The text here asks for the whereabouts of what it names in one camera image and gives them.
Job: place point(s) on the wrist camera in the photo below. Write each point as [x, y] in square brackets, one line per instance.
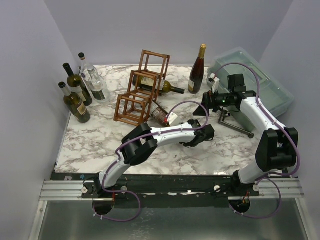
[213, 82]
[172, 120]

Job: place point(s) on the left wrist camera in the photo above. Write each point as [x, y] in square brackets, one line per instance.
[172, 120]

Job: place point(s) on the brown wooden wine rack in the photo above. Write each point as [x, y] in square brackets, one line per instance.
[133, 107]

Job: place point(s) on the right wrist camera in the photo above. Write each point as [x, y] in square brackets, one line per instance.
[213, 82]

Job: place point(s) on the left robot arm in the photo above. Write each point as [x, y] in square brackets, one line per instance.
[141, 142]

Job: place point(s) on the green bottle white label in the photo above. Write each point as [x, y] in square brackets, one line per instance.
[77, 85]

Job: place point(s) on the clear bottle dark label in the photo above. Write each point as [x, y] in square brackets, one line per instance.
[97, 86]

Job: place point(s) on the translucent green plastic toolbox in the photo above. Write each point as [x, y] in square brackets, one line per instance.
[275, 97]

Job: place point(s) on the dark bottle gold foil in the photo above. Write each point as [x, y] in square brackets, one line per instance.
[197, 72]

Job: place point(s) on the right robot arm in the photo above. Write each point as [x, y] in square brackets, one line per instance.
[278, 146]

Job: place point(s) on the clear wine bottle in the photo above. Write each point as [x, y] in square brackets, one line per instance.
[86, 67]

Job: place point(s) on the black front mounting rail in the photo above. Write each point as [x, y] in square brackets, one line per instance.
[163, 191]

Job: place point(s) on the green bottle rack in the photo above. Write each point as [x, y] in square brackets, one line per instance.
[147, 83]
[158, 114]

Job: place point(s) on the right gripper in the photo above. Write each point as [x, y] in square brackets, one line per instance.
[207, 101]

